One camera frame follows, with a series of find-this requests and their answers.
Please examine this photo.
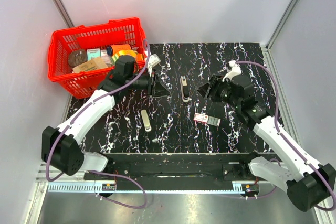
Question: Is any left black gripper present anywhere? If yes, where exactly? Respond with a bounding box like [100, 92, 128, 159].
[126, 68, 171, 98]

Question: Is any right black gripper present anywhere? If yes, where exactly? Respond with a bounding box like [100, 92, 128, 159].
[195, 74, 241, 109]

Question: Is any beige stapler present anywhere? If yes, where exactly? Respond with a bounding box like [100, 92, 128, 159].
[180, 76, 190, 103]
[140, 110, 152, 132]

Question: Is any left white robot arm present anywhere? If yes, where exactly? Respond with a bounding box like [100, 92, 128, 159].
[41, 54, 170, 181]

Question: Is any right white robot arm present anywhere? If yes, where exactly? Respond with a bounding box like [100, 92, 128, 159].
[197, 75, 335, 212]

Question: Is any white red staple box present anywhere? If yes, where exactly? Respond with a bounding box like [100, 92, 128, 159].
[194, 113, 221, 126]

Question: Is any yellow green juice carton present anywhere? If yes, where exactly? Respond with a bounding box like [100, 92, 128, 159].
[111, 49, 144, 66]

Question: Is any pink white small packet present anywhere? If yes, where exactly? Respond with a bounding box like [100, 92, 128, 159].
[100, 49, 112, 65]

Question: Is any orange cylindrical bottle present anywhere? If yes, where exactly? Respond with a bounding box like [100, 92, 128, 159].
[106, 44, 131, 56]

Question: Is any brown cardboard box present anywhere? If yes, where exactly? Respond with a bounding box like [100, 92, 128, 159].
[73, 58, 108, 73]

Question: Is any teal white small box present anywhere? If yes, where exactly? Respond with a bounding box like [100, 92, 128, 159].
[87, 48, 101, 61]

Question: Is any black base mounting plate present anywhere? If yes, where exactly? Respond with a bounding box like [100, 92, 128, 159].
[83, 153, 270, 190]

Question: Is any red plastic shopping basket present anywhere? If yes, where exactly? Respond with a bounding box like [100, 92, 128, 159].
[47, 17, 146, 99]

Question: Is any brown round bread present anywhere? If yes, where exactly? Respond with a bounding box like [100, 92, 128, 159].
[68, 49, 88, 68]

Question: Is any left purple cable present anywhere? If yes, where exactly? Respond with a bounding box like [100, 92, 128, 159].
[46, 39, 152, 209]

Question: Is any purple cable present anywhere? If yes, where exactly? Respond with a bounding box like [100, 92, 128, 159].
[46, 39, 152, 209]
[230, 60, 336, 211]

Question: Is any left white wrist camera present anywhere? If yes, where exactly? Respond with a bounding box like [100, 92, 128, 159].
[147, 54, 161, 76]

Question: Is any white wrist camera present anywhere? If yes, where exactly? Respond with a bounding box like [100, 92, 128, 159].
[147, 54, 161, 76]
[222, 60, 242, 82]

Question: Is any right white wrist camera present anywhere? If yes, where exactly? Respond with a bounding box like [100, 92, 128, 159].
[222, 60, 242, 82]

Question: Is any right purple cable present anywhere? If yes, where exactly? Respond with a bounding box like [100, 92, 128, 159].
[230, 60, 336, 211]

